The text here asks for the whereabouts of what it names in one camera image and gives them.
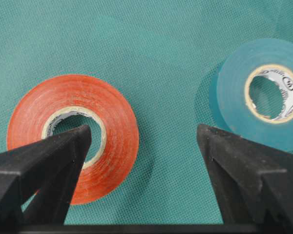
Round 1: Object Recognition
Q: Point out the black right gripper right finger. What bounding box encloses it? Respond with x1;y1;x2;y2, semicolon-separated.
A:
196;124;293;229

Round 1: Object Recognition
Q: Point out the teal tape roll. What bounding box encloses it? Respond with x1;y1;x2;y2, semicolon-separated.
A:
209;39;293;151

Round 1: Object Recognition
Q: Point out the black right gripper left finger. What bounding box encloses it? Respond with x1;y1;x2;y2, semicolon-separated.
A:
0;125;91;227

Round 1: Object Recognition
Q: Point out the red tape roll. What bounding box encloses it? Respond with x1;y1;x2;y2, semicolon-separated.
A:
6;74;139;205

